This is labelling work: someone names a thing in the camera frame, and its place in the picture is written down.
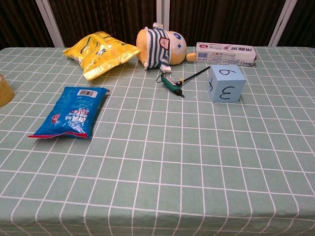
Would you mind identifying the dark brown ribbed partition panel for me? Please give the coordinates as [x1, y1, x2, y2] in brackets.
[48, 0, 158, 48]
[0, 0, 56, 50]
[276, 0, 315, 48]
[169, 0, 286, 47]

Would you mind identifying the green T-handle hex key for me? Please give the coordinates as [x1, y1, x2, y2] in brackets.
[156, 65, 212, 99]

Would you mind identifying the blue numbered cube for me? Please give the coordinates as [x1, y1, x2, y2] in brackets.
[207, 64, 247, 104]

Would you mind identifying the white toothpaste box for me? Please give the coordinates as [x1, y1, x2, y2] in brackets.
[195, 42, 257, 67]

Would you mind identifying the blue snack bag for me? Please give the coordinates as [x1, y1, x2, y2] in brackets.
[27, 86, 111, 140]

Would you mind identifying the yellow plush doll striped shirt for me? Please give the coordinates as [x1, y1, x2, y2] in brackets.
[136, 22, 197, 73]

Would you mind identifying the yellow snack bag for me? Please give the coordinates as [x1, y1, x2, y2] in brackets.
[63, 31, 142, 82]

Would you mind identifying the white partition post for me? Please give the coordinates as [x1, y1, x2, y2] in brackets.
[267, 0, 299, 48]
[35, 0, 65, 48]
[156, 0, 171, 32]

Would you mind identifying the green checkered tablecloth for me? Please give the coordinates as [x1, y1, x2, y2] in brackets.
[0, 45, 315, 236]

